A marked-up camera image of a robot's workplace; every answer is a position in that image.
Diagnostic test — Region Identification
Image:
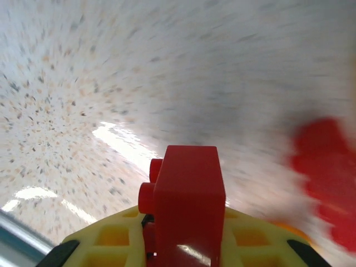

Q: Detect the aluminium table frame rail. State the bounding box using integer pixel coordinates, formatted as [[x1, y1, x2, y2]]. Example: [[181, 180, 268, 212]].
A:
[[0, 207, 55, 267]]

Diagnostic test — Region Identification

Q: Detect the red long lego brick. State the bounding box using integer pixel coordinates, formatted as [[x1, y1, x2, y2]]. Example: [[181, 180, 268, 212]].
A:
[[138, 145, 226, 267], [289, 118, 356, 253]]

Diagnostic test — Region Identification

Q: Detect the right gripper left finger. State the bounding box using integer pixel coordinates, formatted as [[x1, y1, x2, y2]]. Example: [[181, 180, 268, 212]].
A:
[[36, 205, 156, 267]]

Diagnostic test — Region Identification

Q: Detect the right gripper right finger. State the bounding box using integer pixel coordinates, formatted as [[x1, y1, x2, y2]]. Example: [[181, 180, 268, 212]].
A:
[[219, 207, 332, 267]]

